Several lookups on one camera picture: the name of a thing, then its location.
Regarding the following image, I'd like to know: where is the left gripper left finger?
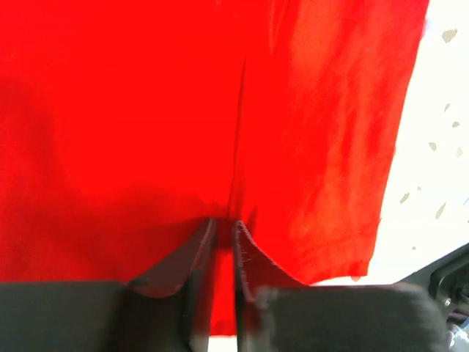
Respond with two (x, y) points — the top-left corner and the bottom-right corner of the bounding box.
(1, 219), (216, 351)

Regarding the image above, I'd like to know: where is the red t-shirt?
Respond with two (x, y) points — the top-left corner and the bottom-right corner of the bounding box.
(1, 1), (428, 335)

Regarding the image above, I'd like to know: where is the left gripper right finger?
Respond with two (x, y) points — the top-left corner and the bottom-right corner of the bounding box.
(233, 221), (448, 352)

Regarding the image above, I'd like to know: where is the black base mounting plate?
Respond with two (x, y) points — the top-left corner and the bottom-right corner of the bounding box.
(400, 244), (468, 331)

